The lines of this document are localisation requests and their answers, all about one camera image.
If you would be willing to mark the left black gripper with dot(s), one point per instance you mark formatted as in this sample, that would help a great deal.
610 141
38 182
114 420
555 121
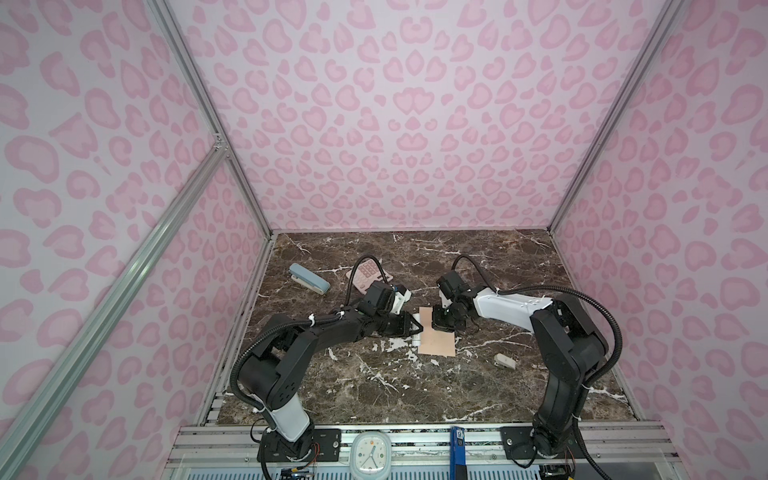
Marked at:
405 325

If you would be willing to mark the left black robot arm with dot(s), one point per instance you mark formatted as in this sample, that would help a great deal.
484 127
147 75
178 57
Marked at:
268 374

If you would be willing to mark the peach paper envelope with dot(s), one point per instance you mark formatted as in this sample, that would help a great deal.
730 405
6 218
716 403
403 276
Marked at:
434 342

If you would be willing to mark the small beige eraser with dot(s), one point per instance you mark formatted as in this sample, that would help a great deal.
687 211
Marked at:
505 361

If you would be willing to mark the grey blue stapler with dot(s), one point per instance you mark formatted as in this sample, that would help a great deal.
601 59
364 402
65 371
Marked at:
309 279

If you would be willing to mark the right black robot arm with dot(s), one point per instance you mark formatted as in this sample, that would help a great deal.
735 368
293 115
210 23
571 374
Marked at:
578 338

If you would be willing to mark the white analog clock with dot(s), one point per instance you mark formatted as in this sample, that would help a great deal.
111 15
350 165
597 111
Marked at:
371 456

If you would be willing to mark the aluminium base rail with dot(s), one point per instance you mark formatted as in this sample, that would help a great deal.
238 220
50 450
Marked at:
624 450

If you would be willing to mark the pink calculator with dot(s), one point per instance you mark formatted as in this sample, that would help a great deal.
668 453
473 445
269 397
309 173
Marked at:
365 275

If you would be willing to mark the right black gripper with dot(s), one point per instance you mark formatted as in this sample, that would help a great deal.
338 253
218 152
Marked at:
438 324

